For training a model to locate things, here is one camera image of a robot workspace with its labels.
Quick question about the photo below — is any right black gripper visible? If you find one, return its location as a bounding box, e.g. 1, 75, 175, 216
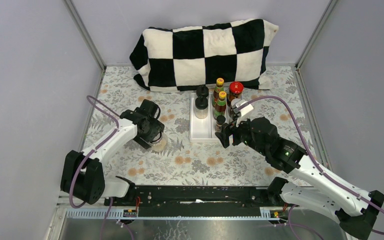
214, 112, 268, 156

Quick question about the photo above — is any small black pepper bottle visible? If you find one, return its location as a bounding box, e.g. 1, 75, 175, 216
215, 115, 226, 132

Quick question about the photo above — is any glass jar with metal lid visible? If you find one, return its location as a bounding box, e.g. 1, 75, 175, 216
150, 132, 168, 153

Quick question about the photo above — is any white divided organizer tray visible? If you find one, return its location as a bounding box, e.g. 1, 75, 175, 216
189, 92, 222, 145

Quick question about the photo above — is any yellow cap sauce bottle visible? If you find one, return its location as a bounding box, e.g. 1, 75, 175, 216
213, 91, 227, 119
212, 77, 225, 107

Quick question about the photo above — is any red lid chili sauce jar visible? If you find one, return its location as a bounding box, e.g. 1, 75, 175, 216
227, 81, 244, 107

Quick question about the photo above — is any black spout lid shaker jar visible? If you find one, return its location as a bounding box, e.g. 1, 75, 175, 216
195, 85, 209, 98

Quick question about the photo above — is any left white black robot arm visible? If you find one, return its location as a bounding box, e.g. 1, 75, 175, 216
60, 99, 167, 208

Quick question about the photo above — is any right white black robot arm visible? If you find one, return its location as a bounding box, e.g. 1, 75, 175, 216
215, 117, 384, 240

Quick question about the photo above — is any floral patterned table mat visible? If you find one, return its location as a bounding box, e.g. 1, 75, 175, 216
98, 66, 313, 186

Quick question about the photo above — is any black and white checkered pillow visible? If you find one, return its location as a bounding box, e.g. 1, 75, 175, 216
129, 19, 279, 93

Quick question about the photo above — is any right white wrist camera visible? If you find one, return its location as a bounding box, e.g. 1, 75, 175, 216
233, 101, 254, 127

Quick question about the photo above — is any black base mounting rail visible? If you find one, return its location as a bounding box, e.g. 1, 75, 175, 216
104, 177, 291, 218

